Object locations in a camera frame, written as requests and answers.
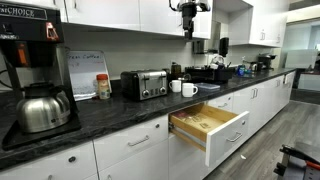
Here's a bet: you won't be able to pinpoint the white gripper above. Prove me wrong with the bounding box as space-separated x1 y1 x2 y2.
168 0 211 40

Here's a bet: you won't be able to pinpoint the white mug from drawer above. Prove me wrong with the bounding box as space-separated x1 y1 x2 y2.
182 83 198 97

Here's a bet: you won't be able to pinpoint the white wooden drawer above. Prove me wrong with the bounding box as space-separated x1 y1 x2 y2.
169 103 249 167

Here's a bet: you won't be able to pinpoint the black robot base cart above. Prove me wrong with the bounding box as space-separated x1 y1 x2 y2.
273 144 320 180

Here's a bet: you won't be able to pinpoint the white mug on counter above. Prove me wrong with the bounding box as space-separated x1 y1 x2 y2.
169 80 181 93

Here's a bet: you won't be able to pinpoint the left white drawer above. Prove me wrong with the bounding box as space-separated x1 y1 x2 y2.
93 116 168 170

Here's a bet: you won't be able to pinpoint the white upper cabinets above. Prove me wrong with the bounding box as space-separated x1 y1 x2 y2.
0 0 214 40

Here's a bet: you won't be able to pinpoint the clear plastic container lid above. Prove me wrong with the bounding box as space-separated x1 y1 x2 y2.
195 83 220 91

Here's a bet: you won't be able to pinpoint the black steel toaster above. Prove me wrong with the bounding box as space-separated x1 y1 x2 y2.
120 70 168 101

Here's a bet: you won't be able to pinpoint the far coffee machine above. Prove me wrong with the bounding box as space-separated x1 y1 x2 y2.
258 53 276 70

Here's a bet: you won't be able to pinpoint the orange lid creamer jar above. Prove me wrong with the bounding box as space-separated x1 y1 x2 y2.
96 74 110 99

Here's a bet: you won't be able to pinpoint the small whiteboard sign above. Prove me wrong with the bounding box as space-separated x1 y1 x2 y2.
67 51 109 101

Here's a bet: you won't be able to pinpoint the white lower cabinet door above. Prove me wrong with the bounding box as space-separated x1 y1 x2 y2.
168 131 209 180

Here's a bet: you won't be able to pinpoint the black coffee maker machine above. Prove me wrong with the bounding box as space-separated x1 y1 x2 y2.
0 0 81 151

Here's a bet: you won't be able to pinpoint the steel coffee carafe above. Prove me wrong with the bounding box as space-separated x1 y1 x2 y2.
16 82 72 133

